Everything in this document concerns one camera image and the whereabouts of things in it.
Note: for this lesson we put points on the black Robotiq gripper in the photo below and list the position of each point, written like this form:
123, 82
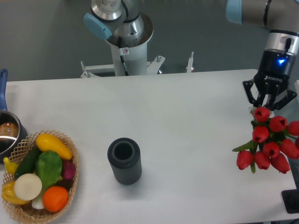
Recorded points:
275, 69

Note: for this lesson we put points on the red tulip bouquet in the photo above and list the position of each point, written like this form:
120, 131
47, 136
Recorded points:
274, 141

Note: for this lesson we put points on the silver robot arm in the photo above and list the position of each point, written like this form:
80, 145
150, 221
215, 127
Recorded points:
280, 17

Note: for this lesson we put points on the dark grey ribbed vase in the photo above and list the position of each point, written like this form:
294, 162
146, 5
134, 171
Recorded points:
124, 156

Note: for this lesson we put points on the black device at edge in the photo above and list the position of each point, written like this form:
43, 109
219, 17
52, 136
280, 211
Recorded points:
291, 200

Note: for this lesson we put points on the purple radish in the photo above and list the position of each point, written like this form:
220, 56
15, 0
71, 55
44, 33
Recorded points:
68, 170

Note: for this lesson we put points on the yellow squash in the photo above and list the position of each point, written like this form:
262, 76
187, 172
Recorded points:
48, 142

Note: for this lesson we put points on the green lettuce leaf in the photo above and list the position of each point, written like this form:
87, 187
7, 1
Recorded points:
48, 169

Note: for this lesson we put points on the orange fruit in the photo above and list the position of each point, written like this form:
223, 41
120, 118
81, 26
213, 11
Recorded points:
55, 198

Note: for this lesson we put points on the green cucumber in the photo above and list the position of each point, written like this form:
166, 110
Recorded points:
28, 163

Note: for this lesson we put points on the white round onion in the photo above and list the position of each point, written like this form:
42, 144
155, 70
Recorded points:
27, 187

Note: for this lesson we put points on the woven wicker basket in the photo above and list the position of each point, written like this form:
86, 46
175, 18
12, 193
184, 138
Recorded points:
25, 214

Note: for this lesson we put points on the yellow bell pepper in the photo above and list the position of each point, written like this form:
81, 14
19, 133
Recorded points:
9, 195

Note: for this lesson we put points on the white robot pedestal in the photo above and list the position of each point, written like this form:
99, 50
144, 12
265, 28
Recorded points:
129, 50

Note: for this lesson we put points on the blue handled saucepan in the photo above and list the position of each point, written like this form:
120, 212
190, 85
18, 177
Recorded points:
12, 132

